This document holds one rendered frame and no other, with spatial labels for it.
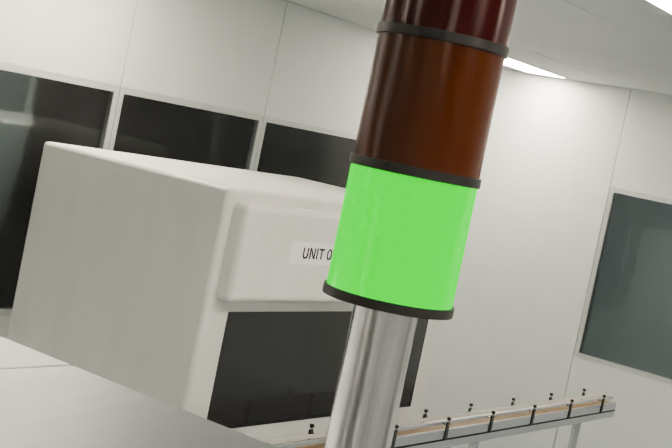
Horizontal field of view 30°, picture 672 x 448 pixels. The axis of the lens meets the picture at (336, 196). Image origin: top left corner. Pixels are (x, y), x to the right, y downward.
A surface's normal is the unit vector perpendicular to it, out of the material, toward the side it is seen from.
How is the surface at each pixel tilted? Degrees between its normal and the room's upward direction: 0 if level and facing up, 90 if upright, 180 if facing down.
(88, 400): 0
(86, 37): 90
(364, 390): 90
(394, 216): 90
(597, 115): 90
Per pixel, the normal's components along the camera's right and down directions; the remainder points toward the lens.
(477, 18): 0.38, 0.13
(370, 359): -0.22, 0.00
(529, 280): -0.57, -0.07
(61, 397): 0.20, -0.98
